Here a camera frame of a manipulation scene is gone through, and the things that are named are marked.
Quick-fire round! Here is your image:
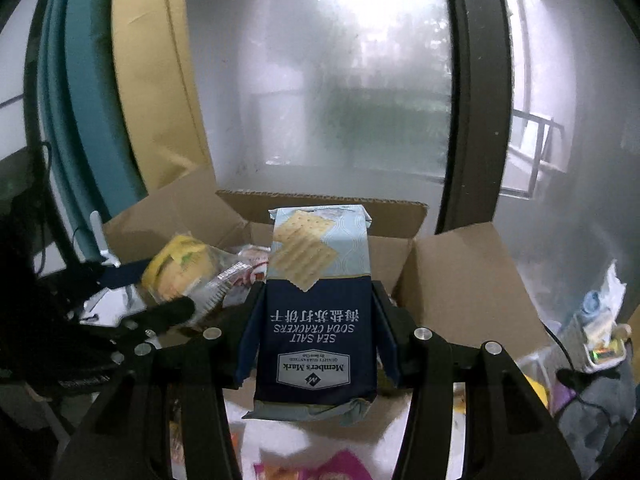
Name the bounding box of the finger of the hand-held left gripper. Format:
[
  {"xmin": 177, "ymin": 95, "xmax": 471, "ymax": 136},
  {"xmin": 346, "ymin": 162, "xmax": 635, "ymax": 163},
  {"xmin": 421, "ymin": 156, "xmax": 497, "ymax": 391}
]
[
  {"xmin": 119, "ymin": 296, "xmax": 196, "ymax": 343},
  {"xmin": 65, "ymin": 259, "xmax": 151, "ymax": 292}
]

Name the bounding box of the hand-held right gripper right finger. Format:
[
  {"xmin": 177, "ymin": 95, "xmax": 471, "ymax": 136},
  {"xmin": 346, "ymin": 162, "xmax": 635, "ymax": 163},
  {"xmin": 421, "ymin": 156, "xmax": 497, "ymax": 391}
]
[{"xmin": 372, "ymin": 280, "xmax": 583, "ymax": 480}]

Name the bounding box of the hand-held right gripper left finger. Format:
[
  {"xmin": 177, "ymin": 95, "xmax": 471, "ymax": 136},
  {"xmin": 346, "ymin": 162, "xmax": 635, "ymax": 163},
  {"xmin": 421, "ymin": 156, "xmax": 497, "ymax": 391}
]
[{"xmin": 52, "ymin": 280, "xmax": 267, "ymax": 480}]

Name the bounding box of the yellow snack packet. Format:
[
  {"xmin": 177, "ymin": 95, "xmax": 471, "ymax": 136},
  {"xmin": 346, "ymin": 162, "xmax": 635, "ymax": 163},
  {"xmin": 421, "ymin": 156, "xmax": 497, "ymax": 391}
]
[{"xmin": 141, "ymin": 234, "xmax": 251, "ymax": 319}]

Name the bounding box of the blue cracker box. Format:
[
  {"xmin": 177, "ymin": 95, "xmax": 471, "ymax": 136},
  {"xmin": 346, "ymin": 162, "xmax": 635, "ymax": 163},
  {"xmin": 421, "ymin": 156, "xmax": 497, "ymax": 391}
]
[{"xmin": 242, "ymin": 205, "xmax": 379, "ymax": 423}]

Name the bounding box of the cardboard box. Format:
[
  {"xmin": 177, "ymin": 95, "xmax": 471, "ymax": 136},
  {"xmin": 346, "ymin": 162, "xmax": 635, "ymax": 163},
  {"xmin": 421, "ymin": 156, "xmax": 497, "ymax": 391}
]
[{"xmin": 102, "ymin": 167, "xmax": 551, "ymax": 441}]

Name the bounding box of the white plastic stick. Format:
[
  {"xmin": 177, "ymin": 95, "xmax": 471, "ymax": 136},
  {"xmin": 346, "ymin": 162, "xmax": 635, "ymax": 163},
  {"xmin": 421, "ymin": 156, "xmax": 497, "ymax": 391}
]
[{"xmin": 90, "ymin": 210, "xmax": 122, "ymax": 269}]

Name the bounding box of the red white snack packet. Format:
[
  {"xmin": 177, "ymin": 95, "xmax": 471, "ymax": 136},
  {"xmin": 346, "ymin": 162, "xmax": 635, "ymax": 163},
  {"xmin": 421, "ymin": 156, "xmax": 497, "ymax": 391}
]
[{"xmin": 234, "ymin": 244, "xmax": 274, "ymax": 287}]

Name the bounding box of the pink snack packet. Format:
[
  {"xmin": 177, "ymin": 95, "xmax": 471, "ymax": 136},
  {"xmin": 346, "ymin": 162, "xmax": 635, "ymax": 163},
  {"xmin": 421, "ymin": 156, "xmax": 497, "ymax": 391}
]
[{"xmin": 252, "ymin": 450, "xmax": 374, "ymax": 480}]

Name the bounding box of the teal board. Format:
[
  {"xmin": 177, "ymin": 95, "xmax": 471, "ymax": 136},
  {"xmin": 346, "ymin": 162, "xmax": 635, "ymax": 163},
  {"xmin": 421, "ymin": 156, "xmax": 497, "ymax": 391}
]
[{"xmin": 37, "ymin": 0, "xmax": 148, "ymax": 261}]

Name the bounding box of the purple packet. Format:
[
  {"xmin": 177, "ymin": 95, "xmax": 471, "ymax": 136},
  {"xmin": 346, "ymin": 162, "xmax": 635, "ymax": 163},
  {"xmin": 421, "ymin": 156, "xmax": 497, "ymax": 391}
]
[{"xmin": 552, "ymin": 385, "xmax": 576, "ymax": 412}]

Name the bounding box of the yellow board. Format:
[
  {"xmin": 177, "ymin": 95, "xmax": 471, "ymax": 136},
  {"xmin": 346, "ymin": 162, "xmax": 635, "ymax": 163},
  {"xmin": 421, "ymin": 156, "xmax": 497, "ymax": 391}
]
[{"xmin": 110, "ymin": 0, "xmax": 216, "ymax": 197}]

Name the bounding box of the white basket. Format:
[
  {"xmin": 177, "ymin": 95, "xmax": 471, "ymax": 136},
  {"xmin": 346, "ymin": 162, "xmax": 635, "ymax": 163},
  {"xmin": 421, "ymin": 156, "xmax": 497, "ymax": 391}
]
[{"xmin": 572, "ymin": 310, "xmax": 629, "ymax": 374}]

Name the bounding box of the grey cloth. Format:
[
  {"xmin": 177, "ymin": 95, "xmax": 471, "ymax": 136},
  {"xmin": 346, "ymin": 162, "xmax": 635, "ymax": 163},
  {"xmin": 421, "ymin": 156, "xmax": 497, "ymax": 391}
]
[{"xmin": 552, "ymin": 365, "xmax": 636, "ymax": 476}]

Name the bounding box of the white plastic bag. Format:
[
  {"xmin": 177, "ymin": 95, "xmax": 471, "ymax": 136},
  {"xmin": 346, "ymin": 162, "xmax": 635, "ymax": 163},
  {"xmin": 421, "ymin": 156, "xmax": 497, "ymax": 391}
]
[{"xmin": 602, "ymin": 259, "xmax": 627, "ymax": 312}]

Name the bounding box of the metal balcony railing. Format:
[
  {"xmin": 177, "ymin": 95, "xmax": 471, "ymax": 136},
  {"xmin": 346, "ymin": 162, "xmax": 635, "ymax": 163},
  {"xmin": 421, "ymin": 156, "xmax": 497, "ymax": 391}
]
[{"xmin": 512, "ymin": 107, "xmax": 566, "ymax": 197}]

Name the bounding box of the black cable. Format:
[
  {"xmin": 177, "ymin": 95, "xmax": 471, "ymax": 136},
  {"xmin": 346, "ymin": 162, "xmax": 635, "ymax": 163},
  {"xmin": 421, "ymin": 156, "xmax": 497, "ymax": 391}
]
[{"xmin": 542, "ymin": 320, "xmax": 581, "ymax": 376}]

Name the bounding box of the dark window frame post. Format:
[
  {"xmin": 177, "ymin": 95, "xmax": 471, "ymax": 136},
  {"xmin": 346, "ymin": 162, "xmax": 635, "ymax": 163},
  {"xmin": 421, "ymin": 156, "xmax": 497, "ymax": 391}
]
[{"xmin": 442, "ymin": 0, "xmax": 516, "ymax": 236}]

